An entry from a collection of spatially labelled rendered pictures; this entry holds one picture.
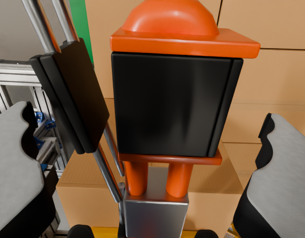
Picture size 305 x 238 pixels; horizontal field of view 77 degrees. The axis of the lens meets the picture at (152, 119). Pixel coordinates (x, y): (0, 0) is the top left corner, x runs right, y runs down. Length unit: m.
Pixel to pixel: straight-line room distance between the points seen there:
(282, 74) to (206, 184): 0.52
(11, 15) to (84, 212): 1.18
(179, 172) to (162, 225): 0.07
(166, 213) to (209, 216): 0.32
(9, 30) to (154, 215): 1.38
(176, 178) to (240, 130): 0.73
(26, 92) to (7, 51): 0.32
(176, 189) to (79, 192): 0.30
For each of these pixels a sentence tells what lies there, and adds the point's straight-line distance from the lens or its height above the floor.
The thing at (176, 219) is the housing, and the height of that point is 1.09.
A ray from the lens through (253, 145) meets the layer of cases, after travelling 0.97.
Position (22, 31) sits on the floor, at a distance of 1.43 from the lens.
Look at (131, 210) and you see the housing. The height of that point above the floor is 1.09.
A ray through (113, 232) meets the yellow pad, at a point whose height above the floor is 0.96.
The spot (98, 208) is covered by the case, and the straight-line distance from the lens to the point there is 0.49.
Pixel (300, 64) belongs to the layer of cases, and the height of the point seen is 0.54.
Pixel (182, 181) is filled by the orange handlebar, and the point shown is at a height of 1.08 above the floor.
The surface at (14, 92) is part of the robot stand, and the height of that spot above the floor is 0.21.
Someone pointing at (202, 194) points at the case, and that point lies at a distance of 0.44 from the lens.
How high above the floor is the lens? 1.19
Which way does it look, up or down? 57 degrees down
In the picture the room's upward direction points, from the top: 179 degrees counter-clockwise
